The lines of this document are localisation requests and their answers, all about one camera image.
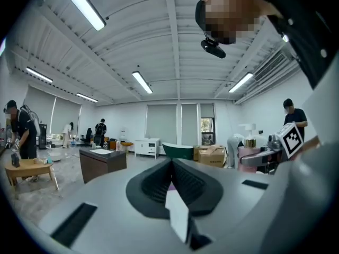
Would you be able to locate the dark wooden cabinet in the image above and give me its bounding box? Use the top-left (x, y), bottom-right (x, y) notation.
top-left (79, 147), bottom-right (128, 184)

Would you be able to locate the person's right forearm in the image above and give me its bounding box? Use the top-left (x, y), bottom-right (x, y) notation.
top-left (291, 135), bottom-right (320, 160)

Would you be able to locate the black head-mounted camera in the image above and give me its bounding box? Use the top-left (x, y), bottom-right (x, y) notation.
top-left (200, 37), bottom-right (227, 59)

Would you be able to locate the grey roller blind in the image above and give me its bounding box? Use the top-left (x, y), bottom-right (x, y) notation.
top-left (23, 84), bottom-right (58, 135)
top-left (181, 103), bottom-right (199, 146)
top-left (51, 96), bottom-right (82, 138)
top-left (146, 104), bottom-right (178, 145)

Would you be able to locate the white round basin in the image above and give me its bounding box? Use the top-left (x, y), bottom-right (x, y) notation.
top-left (45, 144), bottom-right (64, 162)

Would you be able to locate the long ceiling light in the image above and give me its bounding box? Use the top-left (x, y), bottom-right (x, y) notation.
top-left (25, 66), bottom-right (54, 84)
top-left (132, 70), bottom-right (154, 95)
top-left (56, 0), bottom-right (107, 32)
top-left (76, 92), bottom-right (99, 103)
top-left (228, 72), bottom-right (255, 94)

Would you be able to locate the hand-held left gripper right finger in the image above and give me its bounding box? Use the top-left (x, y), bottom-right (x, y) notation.
top-left (171, 157), bottom-right (278, 254)

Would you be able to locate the black office chair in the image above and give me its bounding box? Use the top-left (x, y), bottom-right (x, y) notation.
top-left (79, 128), bottom-right (93, 144)

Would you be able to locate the small black box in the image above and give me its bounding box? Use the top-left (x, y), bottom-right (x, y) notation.
top-left (11, 152), bottom-right (22, 168)

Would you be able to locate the pink pump bottle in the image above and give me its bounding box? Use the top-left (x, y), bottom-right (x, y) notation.
top-left (237, 123), bottom-right (269, 173)

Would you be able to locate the white low cabinet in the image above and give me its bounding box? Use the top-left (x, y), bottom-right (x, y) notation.
top-left (134, 138), bottom-right (160, 159)

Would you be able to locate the small cardboard box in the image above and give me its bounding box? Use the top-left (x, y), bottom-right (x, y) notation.
top-left (193, 144), bottom-right (212, 161)

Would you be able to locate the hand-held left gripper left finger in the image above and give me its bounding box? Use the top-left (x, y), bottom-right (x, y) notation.
top-left (39, 157), bottom-right (186, 254)

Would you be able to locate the large cardboard box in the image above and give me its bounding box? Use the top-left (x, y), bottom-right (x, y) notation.
top-left (198, 146), bottom-right (226, 168)

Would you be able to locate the tall black cabinet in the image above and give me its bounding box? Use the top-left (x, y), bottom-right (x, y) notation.
top-left (38, 123), bottom-right (48, 150)

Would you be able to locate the white bathtub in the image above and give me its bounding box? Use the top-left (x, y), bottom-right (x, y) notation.
top-left (165, 188), bottom-right (190, 243)

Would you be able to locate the light wooden table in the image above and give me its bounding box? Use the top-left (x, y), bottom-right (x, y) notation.
top-left (4, 158), bottom-right (60, 192)

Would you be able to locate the ceiling air vent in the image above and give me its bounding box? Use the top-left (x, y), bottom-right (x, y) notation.
top-left (253, 50), bottom-right (289, 82)

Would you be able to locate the person's black buttoned shirt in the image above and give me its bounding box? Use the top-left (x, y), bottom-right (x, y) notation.
top-left (243, 0), bottom-right (339, 89)

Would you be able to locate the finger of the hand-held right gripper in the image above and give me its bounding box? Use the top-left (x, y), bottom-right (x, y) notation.
top-left (239, 150), bottom-right (274, 173)

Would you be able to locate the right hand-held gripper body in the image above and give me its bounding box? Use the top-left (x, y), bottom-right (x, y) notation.
top-left (260, 122), bottom-right (305, 169)

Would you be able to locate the dark green freestanding tub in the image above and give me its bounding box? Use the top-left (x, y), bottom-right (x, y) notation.
top-left (162, 142), bottom-right (195, 161)

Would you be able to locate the person's head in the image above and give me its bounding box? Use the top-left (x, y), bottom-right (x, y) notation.
top-left (194, 0), bottom-right (282, 46)

